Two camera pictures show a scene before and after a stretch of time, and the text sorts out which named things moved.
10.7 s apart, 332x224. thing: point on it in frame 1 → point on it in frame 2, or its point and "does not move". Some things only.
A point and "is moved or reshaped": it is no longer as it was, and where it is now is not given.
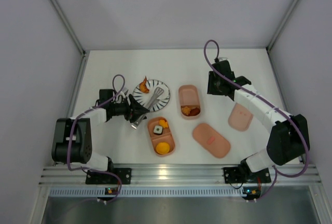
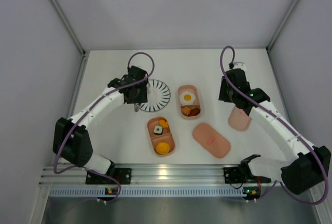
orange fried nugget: x=186 y=110 does not move
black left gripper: x=131 y=108 → x=138 y=98
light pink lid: x=240 y=118 does not move
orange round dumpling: x=162 y=148 does not move
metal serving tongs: x=158 y=91 is moved or reshaped
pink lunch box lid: x=215 y=143 does not move
